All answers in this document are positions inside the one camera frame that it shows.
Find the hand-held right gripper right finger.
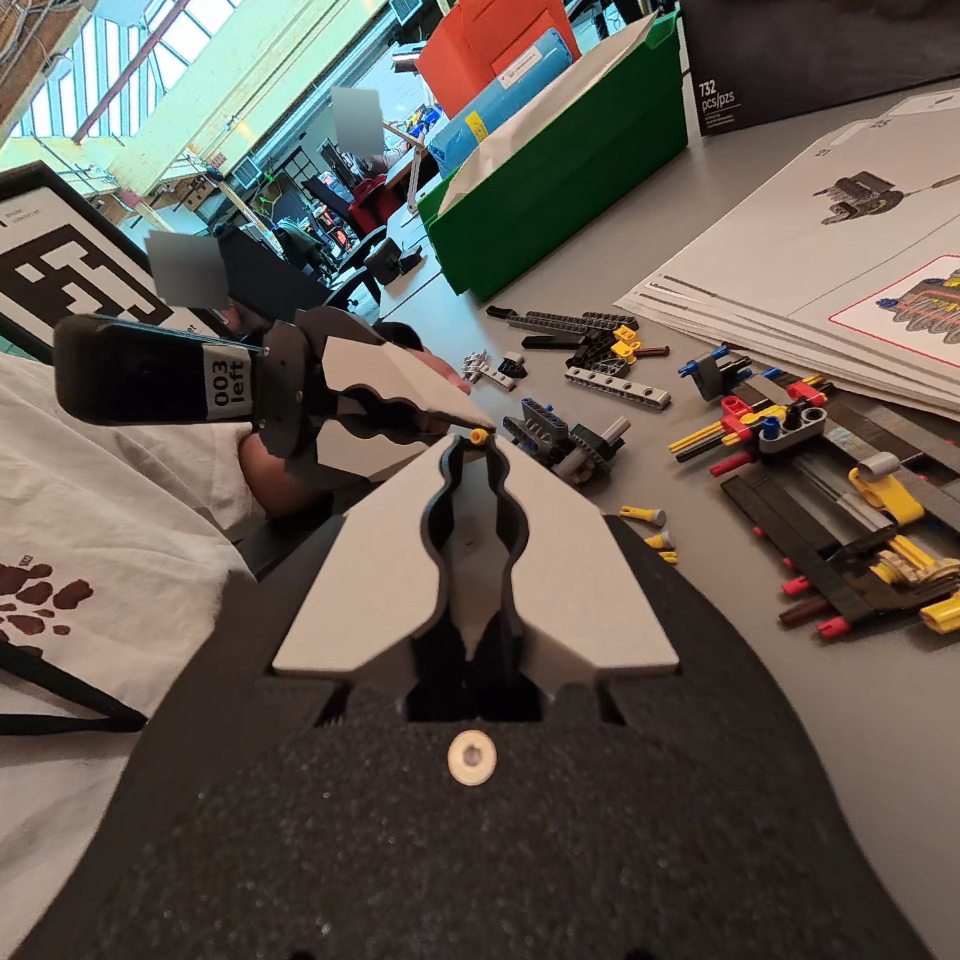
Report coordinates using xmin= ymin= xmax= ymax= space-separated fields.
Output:
xmin=486 ymin=432 xmax=681 ymax=699

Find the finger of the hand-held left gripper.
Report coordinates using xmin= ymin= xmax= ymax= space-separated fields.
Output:
xmin=313 ymin=427 xmax=444 ymax=486
xmin=322 ymin=336 xmax=499 ymax=435

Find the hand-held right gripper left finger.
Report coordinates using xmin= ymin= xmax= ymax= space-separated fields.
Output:
xmin=270 ymin=432 xmax=468 ymax=699

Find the cluster of capped yellow pins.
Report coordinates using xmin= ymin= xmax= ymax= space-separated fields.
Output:
xmin=618 ymin=506 xmax=680 ymax=565

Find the person's left forearm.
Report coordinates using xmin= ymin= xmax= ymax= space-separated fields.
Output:
xmin=238 ymin=431 xmax=339 ymax=520

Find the small light grey lego assembly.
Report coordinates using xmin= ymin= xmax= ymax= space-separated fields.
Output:
xmin=461 ymin=351 xmax=519 ymax=393

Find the lego gear axle assembly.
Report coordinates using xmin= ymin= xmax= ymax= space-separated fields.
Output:
xmin=502 ymin=397 xmax=633 ymax=485

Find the bundle of black lego beams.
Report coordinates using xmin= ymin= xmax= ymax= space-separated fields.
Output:
xmin=486 ymin=303 xmax=670 ymax=380

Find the light grey lego beam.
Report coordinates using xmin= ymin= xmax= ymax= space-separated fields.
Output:
xmin=564 ymin=367 xmax=672 ymax=411

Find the grey black lego chassis assembly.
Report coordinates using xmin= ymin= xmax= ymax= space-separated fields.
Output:
xmin=667 ymin=345 xmax=960 ymax=640

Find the lego instruction booklet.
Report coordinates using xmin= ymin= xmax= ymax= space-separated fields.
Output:
xmin=615 ymin=90 xmax=960 ymax=421

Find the black lego set box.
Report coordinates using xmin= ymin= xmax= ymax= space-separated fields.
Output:
xmin=678 ymin=0 xmax=960 ymax=140

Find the person's left hand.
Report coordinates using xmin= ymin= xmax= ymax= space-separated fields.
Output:
xmin=405 ymin=343 xmax=475 ymax=397

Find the black office chair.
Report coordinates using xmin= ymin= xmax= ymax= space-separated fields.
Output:
xmin=216 ymin=225 xmax=380 ymax=310

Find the green storage bin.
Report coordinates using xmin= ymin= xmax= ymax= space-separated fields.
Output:
xmin=417 ymin=11 xmax=690 ymax=301

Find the light blue box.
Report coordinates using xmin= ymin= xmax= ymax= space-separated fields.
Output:
xmin=427 ymin=28 xmax=575 ymax=177

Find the red orange box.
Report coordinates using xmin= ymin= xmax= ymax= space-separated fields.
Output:
xmin=416 ymin=0 xmax=582 ymax=117

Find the black shoulder strap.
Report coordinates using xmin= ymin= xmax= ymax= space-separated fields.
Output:
xmin=0 ymin=637 xmax=147 ymax=736

